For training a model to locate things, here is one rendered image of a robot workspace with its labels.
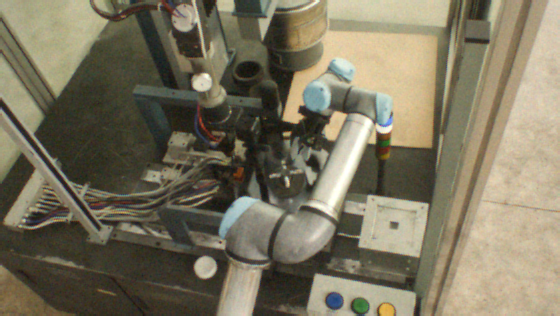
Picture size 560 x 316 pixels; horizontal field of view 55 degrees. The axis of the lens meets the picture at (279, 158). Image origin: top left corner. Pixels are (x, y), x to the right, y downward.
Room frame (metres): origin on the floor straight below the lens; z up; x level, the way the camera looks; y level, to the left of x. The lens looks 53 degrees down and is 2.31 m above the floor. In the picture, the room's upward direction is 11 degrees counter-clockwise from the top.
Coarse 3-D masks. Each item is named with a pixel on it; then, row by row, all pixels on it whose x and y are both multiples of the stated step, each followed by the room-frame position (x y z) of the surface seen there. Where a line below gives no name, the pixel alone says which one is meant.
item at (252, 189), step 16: (272, 144) 1.09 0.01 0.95; (288, 144) 1.08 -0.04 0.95; (272, 160) 1.03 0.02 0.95; (288, 160) 1.02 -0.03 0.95; (304, 160) 1.01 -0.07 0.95; (320, 160) 0.99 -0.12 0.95; (240, 192) 0.93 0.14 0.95; (256, 192) 0.92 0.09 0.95; (272, 192) 0.91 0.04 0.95; (304, 192) 0.89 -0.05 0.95; (288, 208) 0.84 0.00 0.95
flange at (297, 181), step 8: (280, 168) 0.99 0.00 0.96; (288, 168) 0.98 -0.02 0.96; (296, 168) 0.97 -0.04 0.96; (280, 176) 0.95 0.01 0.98; (296, 176) 0.94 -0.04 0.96; (304, 176) 0.94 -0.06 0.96; (272, 184) 0.93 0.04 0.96; (280, 184) 0.93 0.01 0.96; (296, 184) 0.92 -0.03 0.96; (304, 184) 0.91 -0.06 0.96; (280, 192) 0.90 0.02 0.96; (288, 192) 0.89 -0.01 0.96; (296, 192) 0.89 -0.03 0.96
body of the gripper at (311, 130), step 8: (312, 112) 1.00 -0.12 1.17; (304, 120) 1.03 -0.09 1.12; (312, 120) 1.01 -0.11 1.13; (320, 120) 0.97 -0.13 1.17; (328, 120) 0.97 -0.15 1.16; (304, 128) 0.99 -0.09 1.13; (312, 128) 0.97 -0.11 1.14; (320, 128) 0.97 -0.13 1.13; (304, 136) 0.96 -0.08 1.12; (312, 136) 0.97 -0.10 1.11; (320, 136) 0.96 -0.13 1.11; (304, 144) 0.97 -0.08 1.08; (312, 144) 0.96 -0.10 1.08; (320, 144) 0.95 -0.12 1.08
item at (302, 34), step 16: (288, 0) 1.69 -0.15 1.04; (304, 0) 1.68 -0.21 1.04; (320, 0) 1.60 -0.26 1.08; (272, 16) 1.59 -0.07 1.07; (288, 16) 1.57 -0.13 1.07; (304, 16) 1.57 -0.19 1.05; (320, 16) 1.61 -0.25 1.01; (272, 32) 1.60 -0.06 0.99; (288, 32) 1.57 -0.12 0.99; (304, 32) 1.57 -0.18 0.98; (320, 32) 1.60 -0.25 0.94; (272, 48) 1.60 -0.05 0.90; (288, 48) 1.57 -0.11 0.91; (304, 48) 1.57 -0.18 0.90; (320, 48) 1.66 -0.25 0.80; (272, 64) 1.66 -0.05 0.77; (288, 64) 1.61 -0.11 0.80; (304, 64) 1.60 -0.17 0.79
